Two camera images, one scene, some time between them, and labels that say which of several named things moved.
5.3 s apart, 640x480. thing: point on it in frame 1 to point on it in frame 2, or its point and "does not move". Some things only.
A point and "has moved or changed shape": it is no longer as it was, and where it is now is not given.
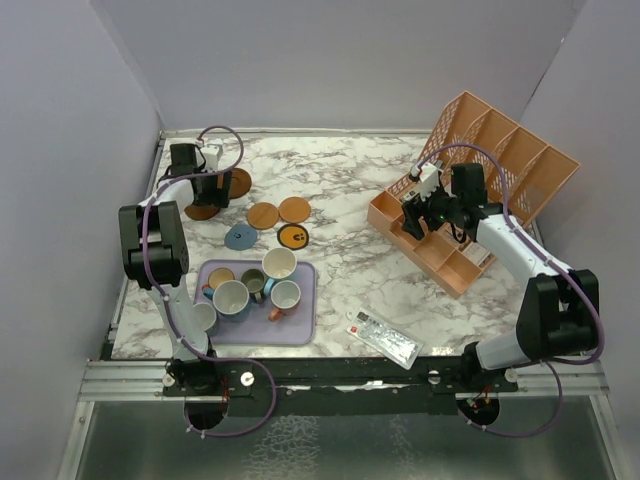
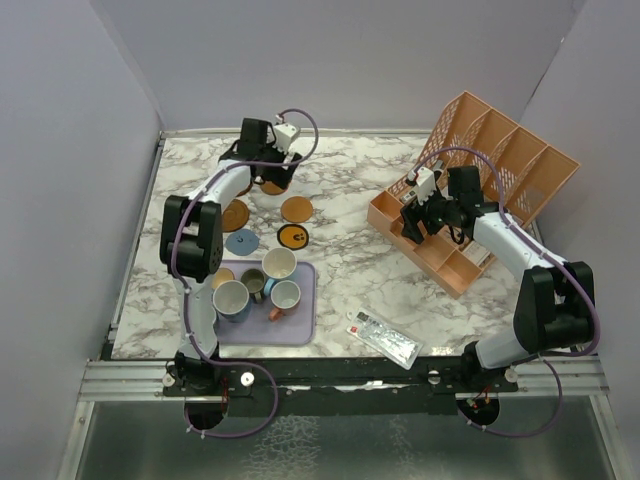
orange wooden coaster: (294, 209) does not move
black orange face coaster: (292, 236) does not move
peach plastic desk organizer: (523, 175) does not move
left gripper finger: (205, 190) to (258, 174)
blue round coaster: (240, 237) has moved or changed shape
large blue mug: (231, 300) does not move
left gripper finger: (223, 194) to (285, 182)
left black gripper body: (208, 176) to (271, 154)
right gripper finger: (434, 219) does not move
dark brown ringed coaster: (240, 183) has moved or changed shape
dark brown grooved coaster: (201, 212) has moved or changed shape
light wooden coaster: (262, 215) to (270, 188)
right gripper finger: (411, 212) does not move
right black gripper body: (443, 201) does not move
